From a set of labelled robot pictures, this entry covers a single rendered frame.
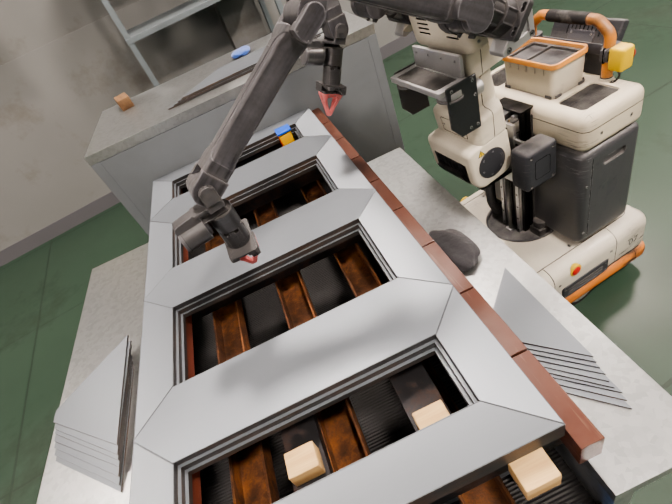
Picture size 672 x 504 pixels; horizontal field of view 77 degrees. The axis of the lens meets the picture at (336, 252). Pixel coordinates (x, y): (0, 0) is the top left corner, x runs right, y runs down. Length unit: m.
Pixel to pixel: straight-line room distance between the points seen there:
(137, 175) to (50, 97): 2.21
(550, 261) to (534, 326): 0.75
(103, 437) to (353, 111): 1.57
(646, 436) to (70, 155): 4.12
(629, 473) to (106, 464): 1.06
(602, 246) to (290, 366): 1.30
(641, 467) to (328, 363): 0.57
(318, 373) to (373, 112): 1.45
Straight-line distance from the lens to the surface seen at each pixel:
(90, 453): 1.24
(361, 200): 1.23
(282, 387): 0.90
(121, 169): 2.03
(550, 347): 1.00
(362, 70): 2.01
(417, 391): 0.90
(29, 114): 4.22
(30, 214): 4.52
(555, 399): 0.83
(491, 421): 0.77
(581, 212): 1.69
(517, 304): 1.07
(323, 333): 0.94
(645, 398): 1.01
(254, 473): 1.06
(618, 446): 0.96
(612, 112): 1.55
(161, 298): 1.30
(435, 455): 0.76
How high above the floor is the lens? 1.56
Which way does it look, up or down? 40 degrees down
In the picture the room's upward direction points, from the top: 24 degrees counter-clockwise
